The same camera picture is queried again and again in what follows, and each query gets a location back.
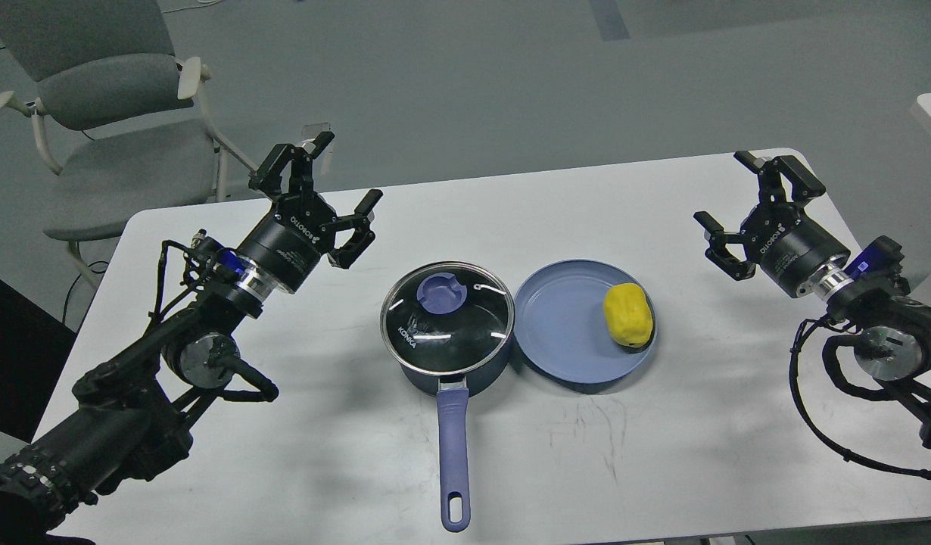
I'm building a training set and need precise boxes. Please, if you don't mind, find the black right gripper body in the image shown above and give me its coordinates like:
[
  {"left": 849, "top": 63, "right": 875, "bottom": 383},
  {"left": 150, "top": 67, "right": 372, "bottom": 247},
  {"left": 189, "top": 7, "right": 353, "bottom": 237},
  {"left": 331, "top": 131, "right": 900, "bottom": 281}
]
[{"left": 741, "top": 203, "right": 851, "bottom": 299}]

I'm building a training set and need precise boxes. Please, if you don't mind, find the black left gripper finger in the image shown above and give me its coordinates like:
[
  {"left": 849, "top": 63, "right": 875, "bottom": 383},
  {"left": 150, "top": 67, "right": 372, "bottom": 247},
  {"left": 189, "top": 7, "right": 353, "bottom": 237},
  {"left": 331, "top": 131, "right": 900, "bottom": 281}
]
[
  {"left": 320, "top": 188, "right": 383, "bottom": 269},
  {"left": 248, "top": 131, "right": 335, "bottom": 201}
]

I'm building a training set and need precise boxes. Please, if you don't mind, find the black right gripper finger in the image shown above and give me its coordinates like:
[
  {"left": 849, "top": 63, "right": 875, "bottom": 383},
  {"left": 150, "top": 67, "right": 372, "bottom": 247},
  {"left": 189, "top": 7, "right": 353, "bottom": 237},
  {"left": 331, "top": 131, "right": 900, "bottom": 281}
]
[
  {"left": 693, "top": 211, "right": 761, "bottom": 282},
  {"left": 734, "top": 151, "right": 826, "bottom": 220}
]

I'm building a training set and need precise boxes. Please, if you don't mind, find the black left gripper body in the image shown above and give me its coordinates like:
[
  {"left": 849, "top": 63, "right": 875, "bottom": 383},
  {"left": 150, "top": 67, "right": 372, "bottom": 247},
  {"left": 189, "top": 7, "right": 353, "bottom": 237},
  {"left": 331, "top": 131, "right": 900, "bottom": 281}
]
[{"left": 237, "top": 193, "right": 338, "bottom": 294}]

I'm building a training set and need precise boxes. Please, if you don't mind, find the yellow toy potato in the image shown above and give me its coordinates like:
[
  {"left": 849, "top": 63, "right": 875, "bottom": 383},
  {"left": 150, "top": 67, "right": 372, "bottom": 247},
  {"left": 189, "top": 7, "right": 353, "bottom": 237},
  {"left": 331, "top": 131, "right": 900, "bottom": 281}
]
[{"left": 602, "top": 283, "right": 655, "bottom": 349}]

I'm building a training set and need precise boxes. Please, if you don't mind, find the glass pot lid blue knob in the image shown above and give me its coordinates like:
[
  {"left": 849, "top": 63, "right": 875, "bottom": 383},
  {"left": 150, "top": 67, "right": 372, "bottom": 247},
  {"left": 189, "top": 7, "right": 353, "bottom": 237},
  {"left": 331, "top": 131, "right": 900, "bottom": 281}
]
[{"left": 380, "top": 261, "right": 516, "bottom": 376}]

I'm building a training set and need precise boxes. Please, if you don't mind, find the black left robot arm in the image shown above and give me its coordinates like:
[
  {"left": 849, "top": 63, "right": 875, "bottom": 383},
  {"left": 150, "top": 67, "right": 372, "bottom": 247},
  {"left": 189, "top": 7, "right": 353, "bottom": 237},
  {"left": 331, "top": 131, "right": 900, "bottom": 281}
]
[{"left": 0, "top": 130, "right": 382, "bottom": 544}]

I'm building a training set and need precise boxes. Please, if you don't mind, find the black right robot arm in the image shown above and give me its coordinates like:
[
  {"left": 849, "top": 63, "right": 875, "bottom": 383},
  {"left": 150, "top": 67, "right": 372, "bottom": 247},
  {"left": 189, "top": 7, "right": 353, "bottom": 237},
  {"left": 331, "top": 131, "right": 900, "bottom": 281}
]
[{"left": 694, "top": 151, "right": 931, "bottom": 480}]

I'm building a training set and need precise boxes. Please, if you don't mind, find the grey office chair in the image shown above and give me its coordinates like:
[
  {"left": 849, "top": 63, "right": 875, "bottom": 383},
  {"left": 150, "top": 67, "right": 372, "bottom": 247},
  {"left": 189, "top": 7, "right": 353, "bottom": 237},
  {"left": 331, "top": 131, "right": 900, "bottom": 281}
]
[{"left": 0, "top": 1, "right": 257, "bottom": 288}]

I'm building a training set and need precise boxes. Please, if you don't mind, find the blue round plate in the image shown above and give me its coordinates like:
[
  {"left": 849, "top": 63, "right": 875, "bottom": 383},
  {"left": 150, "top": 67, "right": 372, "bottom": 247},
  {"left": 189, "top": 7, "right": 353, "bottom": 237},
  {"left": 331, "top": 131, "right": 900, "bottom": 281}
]
[{"left": 514, "top": 259, "right": 657, "bottom": 392}]

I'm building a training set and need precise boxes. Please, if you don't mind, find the black box at left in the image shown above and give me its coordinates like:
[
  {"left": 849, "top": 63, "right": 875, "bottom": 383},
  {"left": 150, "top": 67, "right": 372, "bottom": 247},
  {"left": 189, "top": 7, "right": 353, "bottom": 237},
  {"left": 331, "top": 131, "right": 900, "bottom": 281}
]
[{"left": 0, "top": 279, "right": 76, "bottom": 442}]

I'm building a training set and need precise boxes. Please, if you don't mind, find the blue saucepan with handle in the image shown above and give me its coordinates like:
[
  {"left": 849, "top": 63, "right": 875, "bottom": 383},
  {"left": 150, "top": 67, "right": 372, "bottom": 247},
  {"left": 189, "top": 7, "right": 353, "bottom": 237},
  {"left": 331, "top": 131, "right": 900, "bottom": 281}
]
[{"left": 384, "top": 323, "right": 515, "bottom": 532}]

